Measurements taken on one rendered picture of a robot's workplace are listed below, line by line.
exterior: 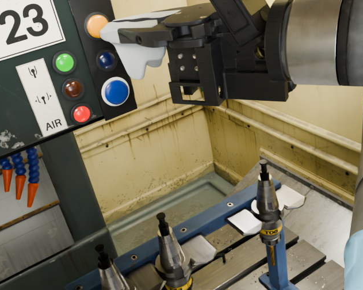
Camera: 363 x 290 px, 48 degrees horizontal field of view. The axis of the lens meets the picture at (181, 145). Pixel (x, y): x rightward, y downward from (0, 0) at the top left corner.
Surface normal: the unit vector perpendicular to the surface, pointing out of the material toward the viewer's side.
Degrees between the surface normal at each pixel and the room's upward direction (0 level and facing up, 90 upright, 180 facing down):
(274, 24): 51
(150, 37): 90
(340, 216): 25
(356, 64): 100
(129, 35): 90
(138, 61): 90
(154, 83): 90
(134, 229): 0
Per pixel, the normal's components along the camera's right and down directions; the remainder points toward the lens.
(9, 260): 0.52, 0.35
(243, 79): -0.48, 0.51
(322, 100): -0.84, 0.39
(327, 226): -0.51, -0.62
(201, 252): -0.18, -0.86
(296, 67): -0.42, 0.72
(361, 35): -0.51, 0.18
